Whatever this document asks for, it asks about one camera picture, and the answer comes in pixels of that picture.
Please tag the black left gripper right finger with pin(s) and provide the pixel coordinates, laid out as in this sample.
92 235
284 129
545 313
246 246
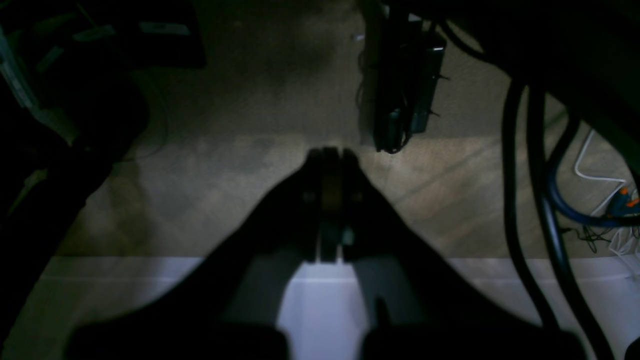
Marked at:
455 321

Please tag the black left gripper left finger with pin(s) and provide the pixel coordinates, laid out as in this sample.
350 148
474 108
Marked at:
227 307

